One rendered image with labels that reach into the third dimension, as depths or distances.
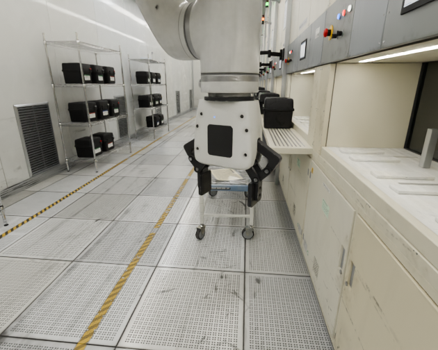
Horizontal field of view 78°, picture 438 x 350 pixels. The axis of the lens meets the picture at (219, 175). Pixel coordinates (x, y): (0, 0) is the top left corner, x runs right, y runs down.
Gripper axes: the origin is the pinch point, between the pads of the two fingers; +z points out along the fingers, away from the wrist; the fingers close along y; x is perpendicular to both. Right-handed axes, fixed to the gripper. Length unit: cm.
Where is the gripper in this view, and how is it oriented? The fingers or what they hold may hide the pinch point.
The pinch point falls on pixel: (228, 193)
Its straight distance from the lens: 45.3
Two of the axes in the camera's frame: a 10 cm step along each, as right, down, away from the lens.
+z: 0.0, 9.5, 3.2
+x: 5.1, -2.7, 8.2
